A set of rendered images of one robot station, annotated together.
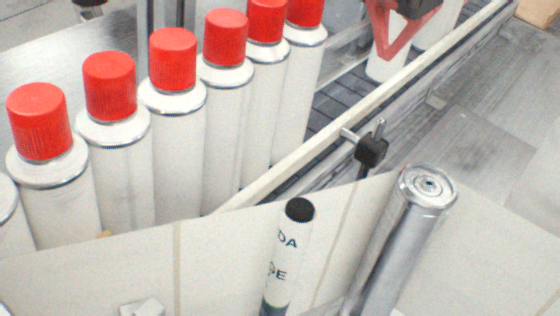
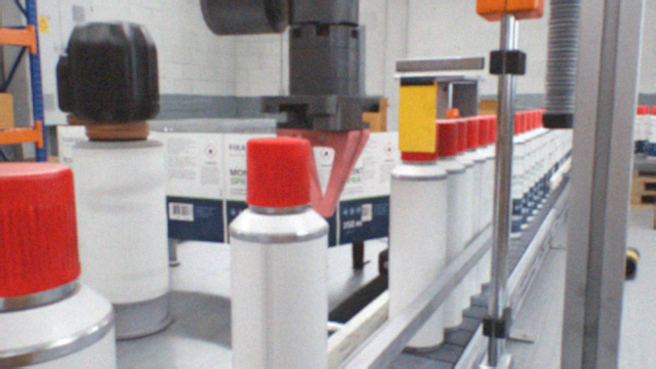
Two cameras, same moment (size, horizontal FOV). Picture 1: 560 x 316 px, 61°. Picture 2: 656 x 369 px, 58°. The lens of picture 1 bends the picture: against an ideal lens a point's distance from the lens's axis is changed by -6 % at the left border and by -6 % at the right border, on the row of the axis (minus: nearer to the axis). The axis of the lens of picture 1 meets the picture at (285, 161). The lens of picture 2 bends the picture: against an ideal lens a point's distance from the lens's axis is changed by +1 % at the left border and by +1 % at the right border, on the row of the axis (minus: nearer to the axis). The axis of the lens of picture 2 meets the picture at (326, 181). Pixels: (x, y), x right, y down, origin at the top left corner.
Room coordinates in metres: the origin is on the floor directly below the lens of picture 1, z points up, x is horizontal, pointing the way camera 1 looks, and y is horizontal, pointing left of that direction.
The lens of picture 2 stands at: (0.95, -0.11, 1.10)
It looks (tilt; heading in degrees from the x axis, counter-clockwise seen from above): 8 degrees down; 176
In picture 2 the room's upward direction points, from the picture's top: straight up
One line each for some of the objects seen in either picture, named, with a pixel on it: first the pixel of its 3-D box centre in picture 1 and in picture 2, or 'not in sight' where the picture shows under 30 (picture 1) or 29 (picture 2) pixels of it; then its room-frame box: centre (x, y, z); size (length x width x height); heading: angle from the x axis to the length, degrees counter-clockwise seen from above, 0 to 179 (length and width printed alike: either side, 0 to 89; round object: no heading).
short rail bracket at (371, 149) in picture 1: (368, 158); not in sight; (0.44, -0.09, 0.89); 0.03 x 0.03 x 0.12; 60
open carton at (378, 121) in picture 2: not in sight; (367, 115); (-5.27, 0.77, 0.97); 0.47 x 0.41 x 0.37; 152
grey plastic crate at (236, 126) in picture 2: not in sight; (212, 144); (-1.75, -0.44, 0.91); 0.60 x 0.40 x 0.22; 159
